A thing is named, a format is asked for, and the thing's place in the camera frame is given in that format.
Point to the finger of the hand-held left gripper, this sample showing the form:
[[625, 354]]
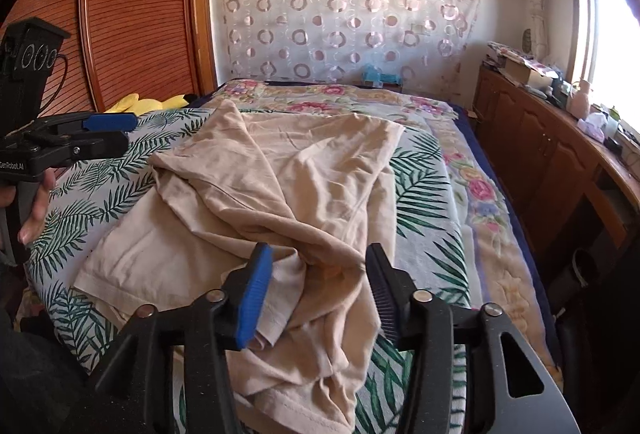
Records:
[[100, 143], [110, 121]]

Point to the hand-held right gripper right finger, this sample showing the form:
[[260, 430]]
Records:
[[387, 304]]

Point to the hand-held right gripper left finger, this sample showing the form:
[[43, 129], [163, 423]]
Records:
[[257, 294]]

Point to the beige printed t-shirt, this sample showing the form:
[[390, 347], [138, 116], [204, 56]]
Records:
[[280, 174]]

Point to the person's left hand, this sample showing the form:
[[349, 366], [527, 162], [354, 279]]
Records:
[[37, 214]]

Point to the yellow plush toy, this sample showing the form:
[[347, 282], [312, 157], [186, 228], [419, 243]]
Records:
[[145, 104]]

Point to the wooden slatted headboard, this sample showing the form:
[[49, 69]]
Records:
[[135, 13]]

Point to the floral leaf printed blanket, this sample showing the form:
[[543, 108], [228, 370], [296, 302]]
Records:
[[435, 194]]

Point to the dark round container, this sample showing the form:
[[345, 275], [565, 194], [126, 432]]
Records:
[[582, 271]]

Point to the wooden cabinet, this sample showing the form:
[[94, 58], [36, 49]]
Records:
[[530, 138]]

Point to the blue toy box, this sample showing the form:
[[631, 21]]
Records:
[[380, 76]]

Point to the person's dark clothing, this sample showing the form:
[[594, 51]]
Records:
[[40, 374]]

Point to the circle patterned sheer curtain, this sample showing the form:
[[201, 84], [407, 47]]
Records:
[[350, 3]]

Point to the open cardboard box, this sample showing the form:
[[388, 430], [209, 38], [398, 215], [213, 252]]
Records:
[[520, 68]]

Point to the white tissue pack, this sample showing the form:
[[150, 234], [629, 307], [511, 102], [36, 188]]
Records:
[[594, 126]]

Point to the pale pink bottle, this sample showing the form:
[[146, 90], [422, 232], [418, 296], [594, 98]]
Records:
[[581, 101]]

